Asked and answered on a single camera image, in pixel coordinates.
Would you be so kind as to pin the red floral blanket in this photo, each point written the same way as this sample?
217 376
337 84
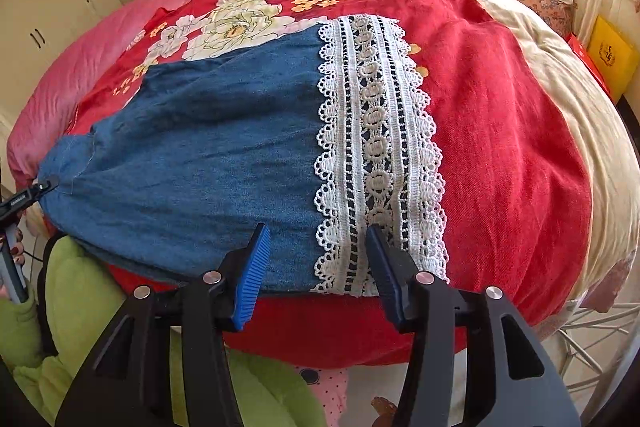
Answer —
500 132

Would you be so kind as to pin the yellow box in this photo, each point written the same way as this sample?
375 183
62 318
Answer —
615 52

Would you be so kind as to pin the denim pants with lace trim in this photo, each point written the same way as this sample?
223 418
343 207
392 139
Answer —
200 157

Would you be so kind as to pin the red box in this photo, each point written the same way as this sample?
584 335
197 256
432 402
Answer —
582 57

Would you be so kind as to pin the person's left forearm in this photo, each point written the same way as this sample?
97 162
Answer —
15 332

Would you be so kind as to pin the pink quilt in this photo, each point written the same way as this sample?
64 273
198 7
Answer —
75 67

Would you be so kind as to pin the person's green fleece clothing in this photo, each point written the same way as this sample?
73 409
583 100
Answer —
90 297

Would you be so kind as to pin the person's left hand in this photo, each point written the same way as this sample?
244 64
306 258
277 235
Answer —
19 252

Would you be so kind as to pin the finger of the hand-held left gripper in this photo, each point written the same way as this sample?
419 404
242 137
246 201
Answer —
27 197

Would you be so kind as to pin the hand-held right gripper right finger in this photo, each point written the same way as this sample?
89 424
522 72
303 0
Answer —
386 277

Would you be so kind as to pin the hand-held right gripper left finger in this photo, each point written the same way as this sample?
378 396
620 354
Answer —
254 269

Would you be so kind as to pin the pink polka dot cloth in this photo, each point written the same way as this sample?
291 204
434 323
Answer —
327 389

